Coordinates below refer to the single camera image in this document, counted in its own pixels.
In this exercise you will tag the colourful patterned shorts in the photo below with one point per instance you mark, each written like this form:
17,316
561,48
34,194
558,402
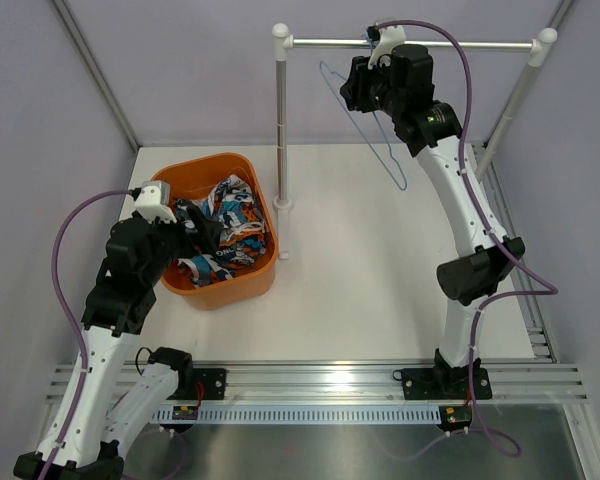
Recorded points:
233,215

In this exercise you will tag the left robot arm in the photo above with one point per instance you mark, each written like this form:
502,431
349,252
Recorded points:
92,433

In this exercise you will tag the orange plastic basket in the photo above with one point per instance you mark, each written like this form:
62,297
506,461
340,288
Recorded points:
194,179

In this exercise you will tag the white slotted cable duct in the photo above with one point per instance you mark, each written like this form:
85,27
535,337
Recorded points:
217,414

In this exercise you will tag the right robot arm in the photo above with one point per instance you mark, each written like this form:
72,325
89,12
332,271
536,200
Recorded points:
485,252

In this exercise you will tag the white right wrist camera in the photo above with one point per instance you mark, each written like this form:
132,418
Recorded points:
381,41

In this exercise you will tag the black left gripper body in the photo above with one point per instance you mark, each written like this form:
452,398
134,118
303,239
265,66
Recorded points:
170,242

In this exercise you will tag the light blue clothes hanger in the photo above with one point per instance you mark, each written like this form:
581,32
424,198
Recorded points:
398,178

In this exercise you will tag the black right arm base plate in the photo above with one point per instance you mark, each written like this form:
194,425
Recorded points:
419,384

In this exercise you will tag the silver clothes rack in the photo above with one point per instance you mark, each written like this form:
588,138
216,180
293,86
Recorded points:
537,49

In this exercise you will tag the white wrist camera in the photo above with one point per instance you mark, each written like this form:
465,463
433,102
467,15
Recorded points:
151,202
381,41

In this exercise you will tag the aluminium mounting rail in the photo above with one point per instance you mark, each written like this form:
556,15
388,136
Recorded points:
375,382

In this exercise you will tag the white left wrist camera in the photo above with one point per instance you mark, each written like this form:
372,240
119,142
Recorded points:
151,202

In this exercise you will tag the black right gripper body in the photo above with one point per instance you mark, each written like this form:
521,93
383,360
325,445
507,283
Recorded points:
369,91

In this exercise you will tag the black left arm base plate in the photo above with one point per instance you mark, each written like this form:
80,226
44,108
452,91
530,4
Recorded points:
207,383

